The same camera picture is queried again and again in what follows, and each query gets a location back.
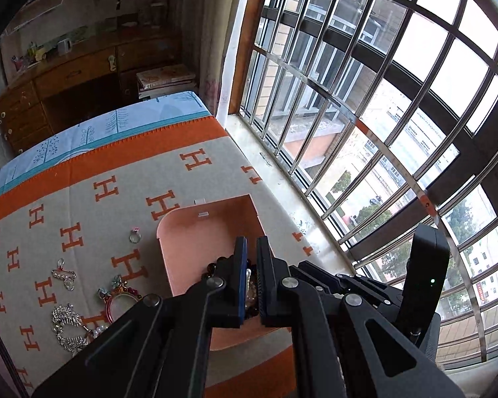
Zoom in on red woven bangle bracelet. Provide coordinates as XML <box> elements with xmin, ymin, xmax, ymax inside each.
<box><xmin>103</xmin><ymin>284</ymin><xmax>143</xmax><ymax>324</ymax></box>

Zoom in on rhinestone leaf hair comb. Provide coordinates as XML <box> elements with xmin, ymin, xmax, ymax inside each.
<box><xmin>51</xmin><ymin>304</ymin><xmax>107</xmax><ymax>356</ymax></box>

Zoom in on pink open jewelry box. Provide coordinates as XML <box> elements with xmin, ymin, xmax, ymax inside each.
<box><xmin>156</xmin><ymin>194</ymin><xmax>280</xmax><ymax>351</ymax></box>

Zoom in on teal flower earrings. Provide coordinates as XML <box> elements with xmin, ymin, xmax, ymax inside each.
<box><xmin>97</xmin><ymin>275</ymin><xmax>126</xmax><ymax>303</ymax></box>

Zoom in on pearl safety pin brooch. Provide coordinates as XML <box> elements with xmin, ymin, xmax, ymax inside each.
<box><xmin>51</xmin><ymin>258</ymin><xmax>77</xmax><ymax>292</ymax></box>

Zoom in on orange grey H blanket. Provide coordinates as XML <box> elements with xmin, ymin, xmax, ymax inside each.
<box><xmin>0</xmin><ymin>115</ymin><xmax>317</xmax><ymax>398</ymax></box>

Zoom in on stack of books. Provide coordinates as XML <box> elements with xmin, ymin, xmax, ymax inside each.
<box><xmin>136</xmin><ymin>64</ymin><xmax>197</xmax><ymax>100</ymax></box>

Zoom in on light blue patterned sheet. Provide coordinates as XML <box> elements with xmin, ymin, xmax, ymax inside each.
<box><xmin>0</xmin><ymin>91</ymin><xmax>210</xmax><ymax>196</ymax></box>

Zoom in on wooden desk with drawers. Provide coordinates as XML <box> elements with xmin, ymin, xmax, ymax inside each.
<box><xmin>0</xmin><ymin>27</ymin><xmax>181</xmax><ymax>156</ymax></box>

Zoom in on white mug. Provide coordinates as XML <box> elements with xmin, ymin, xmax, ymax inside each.
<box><xmin>57</xmin><ymin>38</ymin><xmax>72</xmax><ymax>56</ymax></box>

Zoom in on black bead bracelet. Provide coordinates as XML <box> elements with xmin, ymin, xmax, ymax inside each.
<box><xmin>200</xmin><ymin>258</ymin><xmax>234</xmax><ymax>285</ymax></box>

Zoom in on silver ring pink stone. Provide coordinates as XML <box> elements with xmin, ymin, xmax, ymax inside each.
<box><xmin>128</xmin><ymin>227</ymin><xmax>142</xmax><ymax>244</ymax></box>

